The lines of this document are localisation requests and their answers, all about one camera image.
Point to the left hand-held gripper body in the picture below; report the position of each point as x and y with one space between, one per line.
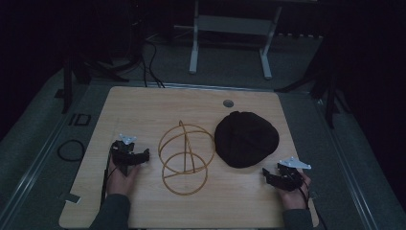
123 151

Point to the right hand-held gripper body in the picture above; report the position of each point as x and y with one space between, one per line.
291 177

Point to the black hat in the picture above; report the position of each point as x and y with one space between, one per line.
245 139

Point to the person's right hand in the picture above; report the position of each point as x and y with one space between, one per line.
295 198

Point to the person's left hand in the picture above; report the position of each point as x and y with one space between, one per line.
119 182

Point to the black tripod stand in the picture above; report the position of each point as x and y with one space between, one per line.
68 80
328 92

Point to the white metal desk frame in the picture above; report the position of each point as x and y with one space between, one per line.
233 25

